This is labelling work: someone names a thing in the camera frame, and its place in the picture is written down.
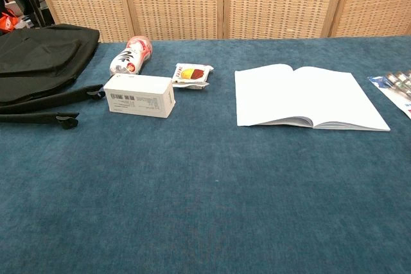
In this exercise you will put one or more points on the white book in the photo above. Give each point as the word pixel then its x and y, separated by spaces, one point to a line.
pixel 289 94

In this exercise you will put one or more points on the white snack packet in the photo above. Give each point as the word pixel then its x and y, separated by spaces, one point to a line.
pixel 191 75

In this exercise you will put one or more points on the blue table cloth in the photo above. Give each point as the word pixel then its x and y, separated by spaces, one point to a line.
pixel 192 190

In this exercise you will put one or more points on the white cardboard box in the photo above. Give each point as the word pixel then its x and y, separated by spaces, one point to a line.
pixel 138 96

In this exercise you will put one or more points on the red white drink bottle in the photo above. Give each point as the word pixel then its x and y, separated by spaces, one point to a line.
pixel 130 57

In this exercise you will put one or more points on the woven wooden folding screen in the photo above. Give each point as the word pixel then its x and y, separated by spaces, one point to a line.
pixel 205 1

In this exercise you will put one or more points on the black backpack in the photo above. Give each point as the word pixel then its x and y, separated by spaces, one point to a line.
pixel 38 62

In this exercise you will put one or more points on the blue white blister pack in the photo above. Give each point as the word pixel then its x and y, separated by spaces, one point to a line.
pixel 396 89

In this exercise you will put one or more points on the orange white bag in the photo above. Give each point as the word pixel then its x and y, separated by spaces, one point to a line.
pixel 8 22

